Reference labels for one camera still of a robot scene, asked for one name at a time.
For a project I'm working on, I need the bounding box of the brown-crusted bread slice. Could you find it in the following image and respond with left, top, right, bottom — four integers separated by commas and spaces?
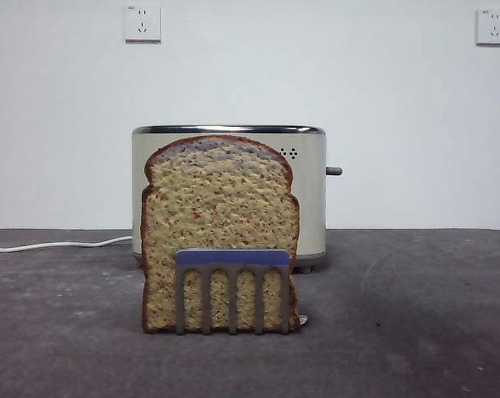
140, 135, 301, 334

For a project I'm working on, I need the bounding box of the cream two-slot toaster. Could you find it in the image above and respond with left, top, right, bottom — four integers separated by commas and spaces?
131, 124, 328, 274

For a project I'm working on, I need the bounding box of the white power cable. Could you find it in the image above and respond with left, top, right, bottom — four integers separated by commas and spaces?
0, 235, 133, 253

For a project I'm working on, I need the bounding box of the white wall socket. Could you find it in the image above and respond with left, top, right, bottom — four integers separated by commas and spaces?
475, 7, 500, 46
124, 4, 162, 43

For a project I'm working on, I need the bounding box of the shiny metal toast rack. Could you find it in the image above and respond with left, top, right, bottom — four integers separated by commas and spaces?
174, 249, 309, 336

